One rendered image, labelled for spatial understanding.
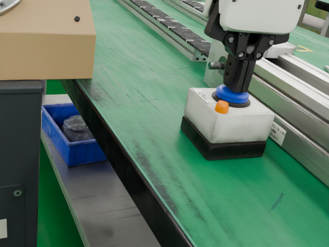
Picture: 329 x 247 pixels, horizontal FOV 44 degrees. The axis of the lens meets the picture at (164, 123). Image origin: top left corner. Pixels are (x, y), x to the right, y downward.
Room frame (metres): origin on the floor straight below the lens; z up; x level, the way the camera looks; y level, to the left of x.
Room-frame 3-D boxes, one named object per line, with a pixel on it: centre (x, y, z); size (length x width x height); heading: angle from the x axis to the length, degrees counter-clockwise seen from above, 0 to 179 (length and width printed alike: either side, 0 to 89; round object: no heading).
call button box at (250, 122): (0.46, -0.08, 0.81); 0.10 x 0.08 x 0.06; 116
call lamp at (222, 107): (0.42, -0.06, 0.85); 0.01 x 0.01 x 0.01
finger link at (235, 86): (0.45, -0.06, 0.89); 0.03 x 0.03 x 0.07; 26
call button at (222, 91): (0.46, -0.07, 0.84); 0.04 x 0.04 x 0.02
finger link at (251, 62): (0.47, -0.09, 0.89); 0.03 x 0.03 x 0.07; 26
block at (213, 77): (0.66, -0.11, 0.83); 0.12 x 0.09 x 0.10; 116
